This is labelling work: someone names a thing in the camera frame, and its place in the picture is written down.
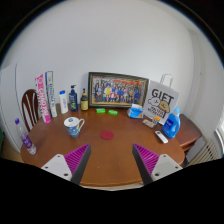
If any flat round red coaster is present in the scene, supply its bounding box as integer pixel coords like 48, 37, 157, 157
99, 129, 115, 141

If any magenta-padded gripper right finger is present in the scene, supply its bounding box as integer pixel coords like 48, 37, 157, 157
131, 143, 184, 186

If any white blue-capped lotion bottle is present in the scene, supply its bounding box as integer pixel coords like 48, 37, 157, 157
58, 89, 69, 115

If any white radiator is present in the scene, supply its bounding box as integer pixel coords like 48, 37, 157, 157
186, 138, 222, 167

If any white remote control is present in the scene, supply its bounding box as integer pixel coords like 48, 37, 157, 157
154, 130, 170, 145

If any white refrigerator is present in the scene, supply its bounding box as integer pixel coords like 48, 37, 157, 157
0, 63, 24, 153

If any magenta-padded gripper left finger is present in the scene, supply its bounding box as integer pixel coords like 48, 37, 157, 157
40, 143, 92, 186

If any blue patterned ceramic mug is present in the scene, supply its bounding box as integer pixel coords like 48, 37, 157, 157
63, 116, 86, 139

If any dark blue pump bottle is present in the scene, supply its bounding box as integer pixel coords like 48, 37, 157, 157
68, 84, 79, 112

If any clear purple-capped water bottle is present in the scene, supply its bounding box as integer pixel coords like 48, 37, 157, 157
14, 118, 38, 156

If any brown wooden chair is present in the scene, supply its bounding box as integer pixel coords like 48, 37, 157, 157
21, 88, 42, 133

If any white paper gift bag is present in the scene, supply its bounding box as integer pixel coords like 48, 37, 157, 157
142, 73, 181, 126

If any framed group picture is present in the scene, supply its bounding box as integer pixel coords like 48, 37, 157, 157
87, 71, 150, 109

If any orange battery pack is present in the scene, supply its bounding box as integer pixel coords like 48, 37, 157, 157
151, 115, 161, 126

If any small patterned snack packet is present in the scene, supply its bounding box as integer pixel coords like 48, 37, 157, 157
141, 118, 156, 129

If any blue tissue pack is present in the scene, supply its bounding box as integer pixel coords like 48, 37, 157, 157
126, 103, 145, 120

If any blue detergent bottle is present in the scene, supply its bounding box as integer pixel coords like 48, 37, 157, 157
161, 106, 182, 140

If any amber yellow-labelled pump bottle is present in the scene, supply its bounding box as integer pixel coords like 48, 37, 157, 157
80, 88, 90, 112

